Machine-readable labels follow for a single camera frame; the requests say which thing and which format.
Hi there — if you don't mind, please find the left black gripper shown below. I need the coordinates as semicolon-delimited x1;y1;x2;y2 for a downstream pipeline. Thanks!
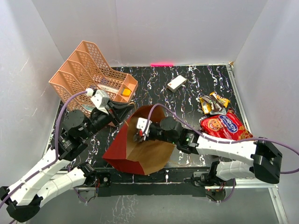
82;99;135;140

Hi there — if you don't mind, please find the red paper bag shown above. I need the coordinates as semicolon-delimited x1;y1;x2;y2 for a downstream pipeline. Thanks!
102;105;175;175

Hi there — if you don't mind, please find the yellow candy bar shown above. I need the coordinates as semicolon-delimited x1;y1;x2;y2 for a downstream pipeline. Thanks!
199;98;212;114

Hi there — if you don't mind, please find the brown chocolate bar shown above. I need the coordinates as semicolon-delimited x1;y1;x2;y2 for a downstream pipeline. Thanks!
200;95;216;105

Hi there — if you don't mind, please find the dark chocolate snack packet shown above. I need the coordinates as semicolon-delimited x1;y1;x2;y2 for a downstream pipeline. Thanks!
209;96;225;112

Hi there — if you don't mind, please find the red cookie snack bag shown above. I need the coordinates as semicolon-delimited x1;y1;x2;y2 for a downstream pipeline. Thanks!
200;109;253;140

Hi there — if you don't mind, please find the yellow m&m packet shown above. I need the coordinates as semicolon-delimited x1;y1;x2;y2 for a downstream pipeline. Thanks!
209;91;230;108

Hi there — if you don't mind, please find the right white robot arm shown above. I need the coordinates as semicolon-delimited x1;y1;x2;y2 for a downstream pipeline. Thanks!
143;117;282;186

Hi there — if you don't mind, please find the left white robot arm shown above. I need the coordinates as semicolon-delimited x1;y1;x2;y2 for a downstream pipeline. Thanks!
0;101;134;223

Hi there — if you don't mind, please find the orange object in organizer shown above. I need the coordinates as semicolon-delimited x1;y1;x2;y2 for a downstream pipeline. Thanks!
121;88;131;97

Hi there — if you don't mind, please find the small white cardboard box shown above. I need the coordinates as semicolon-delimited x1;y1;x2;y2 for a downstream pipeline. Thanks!
167;75;187;92

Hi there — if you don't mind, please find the peach plastic file organizer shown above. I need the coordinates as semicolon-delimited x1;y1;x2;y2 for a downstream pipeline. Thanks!
49;41;138;103

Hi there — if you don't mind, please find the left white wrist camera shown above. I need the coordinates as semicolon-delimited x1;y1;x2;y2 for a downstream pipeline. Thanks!
91;90;110;114

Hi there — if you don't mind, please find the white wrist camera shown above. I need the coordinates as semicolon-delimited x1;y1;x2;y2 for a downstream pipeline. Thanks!
136;118;152;137
91;90;110;114

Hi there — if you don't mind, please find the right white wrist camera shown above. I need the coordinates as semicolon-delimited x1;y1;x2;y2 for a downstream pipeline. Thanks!
136;118;152;137

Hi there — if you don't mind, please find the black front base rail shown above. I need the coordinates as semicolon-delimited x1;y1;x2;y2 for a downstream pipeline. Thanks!
70;167;236;199

